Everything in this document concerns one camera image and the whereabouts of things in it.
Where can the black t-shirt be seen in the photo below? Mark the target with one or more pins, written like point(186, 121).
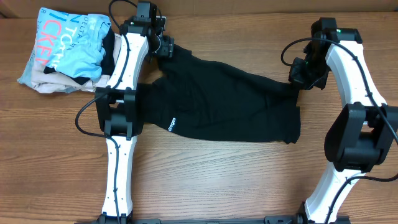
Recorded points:
point(214, 101)

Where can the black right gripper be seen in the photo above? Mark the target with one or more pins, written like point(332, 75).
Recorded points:
point(298, 73)

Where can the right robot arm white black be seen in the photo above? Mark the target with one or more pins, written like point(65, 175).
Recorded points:
point(363, 132)

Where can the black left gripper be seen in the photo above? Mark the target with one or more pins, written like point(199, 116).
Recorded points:
point(167, 47)

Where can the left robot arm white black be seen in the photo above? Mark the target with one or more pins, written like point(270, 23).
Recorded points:
point(116, 104)

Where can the light blue printed t-shirt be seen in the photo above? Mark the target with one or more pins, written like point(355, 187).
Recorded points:
point(71, 44)

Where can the dark folded garment in pile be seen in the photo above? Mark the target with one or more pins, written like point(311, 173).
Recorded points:
point(107, 64)

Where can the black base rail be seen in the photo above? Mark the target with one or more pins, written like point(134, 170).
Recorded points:
point(211, 220)

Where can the beige folded garment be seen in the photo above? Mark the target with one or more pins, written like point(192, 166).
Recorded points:
point(35, 77)

